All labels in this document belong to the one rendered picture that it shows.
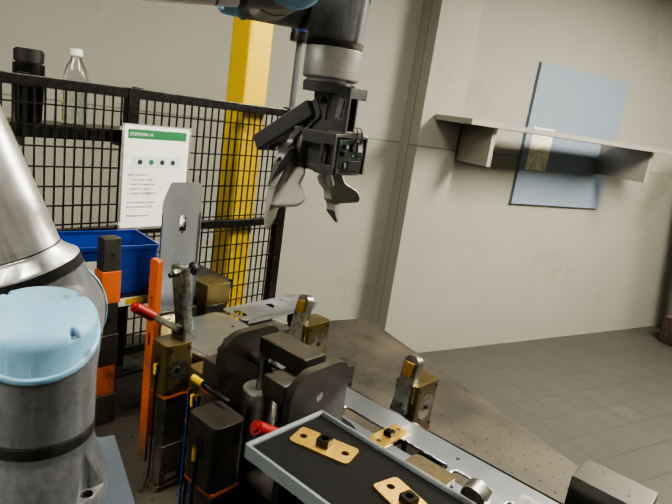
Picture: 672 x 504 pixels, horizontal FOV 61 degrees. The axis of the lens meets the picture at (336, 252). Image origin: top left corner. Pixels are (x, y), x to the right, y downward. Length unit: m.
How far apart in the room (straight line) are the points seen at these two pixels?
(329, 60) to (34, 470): 0.57
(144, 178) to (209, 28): 1.36
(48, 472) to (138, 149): 1.19
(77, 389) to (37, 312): 0.09
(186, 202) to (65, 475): 0.94
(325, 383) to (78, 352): 0.40
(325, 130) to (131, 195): 1.07
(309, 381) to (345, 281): 2.69
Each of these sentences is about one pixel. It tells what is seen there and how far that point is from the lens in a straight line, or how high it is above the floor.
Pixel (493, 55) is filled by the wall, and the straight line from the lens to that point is 3.94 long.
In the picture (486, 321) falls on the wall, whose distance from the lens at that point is 4.46.
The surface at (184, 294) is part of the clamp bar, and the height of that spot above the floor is 1.16.
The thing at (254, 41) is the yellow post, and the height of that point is 1.75.
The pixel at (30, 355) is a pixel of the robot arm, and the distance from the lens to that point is 0.63.
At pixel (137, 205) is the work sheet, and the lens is 1.77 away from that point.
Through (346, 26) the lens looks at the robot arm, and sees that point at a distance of 0.76.
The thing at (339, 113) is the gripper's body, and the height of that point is 1.57.
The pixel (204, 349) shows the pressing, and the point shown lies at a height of 1.00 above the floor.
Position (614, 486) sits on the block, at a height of 1.03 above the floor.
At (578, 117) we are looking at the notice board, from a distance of 4.58.
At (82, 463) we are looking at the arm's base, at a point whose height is 1.16.
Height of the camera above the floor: 1.57
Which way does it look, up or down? 14 degrees down
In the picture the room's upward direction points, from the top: 8 degrees clockwise
